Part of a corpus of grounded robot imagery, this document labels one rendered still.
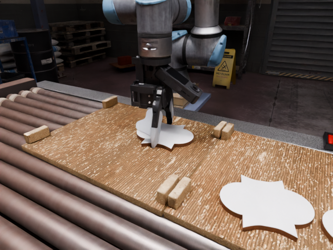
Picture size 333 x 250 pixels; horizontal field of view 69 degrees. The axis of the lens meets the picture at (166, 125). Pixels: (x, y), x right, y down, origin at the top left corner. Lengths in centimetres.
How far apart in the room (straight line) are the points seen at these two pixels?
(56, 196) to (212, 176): 31
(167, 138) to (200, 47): 43
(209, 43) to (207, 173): 54
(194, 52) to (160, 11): 44
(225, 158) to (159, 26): 32
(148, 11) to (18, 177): 44
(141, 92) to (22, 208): 33
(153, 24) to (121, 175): 31
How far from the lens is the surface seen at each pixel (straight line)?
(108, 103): 83
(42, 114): 92
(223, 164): 55
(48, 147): 66
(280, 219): 44
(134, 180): 49
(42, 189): 56
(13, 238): 48
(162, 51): 53
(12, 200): 55
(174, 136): 62
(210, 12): 92
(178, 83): 54
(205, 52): 93
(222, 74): 411
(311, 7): 511
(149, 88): 56
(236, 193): 46
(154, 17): 52
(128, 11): 66
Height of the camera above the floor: 125
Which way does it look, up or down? 27 degrees down
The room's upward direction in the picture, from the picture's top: straight up
